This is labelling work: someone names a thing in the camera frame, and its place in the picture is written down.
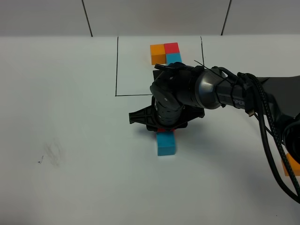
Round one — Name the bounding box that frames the red template block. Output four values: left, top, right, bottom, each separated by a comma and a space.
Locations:
164, 43, 180, 54

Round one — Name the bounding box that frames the blue template block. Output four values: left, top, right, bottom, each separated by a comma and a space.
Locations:
166, 52, 182, 65

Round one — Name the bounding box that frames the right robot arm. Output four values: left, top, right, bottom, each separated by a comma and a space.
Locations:
129, 62, 300, 161

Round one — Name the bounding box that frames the right braided cable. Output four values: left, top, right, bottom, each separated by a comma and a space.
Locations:
239, 72, 300, 202

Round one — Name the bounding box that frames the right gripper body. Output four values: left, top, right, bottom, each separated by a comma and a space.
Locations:
129, 105, 204, 131

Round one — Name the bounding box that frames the orange template block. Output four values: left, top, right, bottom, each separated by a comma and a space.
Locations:
150, 44, 166, 65

